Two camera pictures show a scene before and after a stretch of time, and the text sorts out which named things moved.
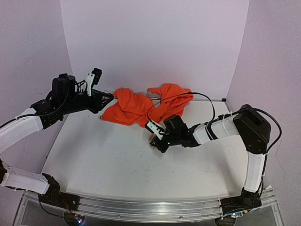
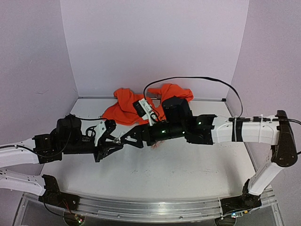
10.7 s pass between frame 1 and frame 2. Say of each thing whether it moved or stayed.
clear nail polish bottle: moved
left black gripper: moved
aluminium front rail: stayed
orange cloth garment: stayed
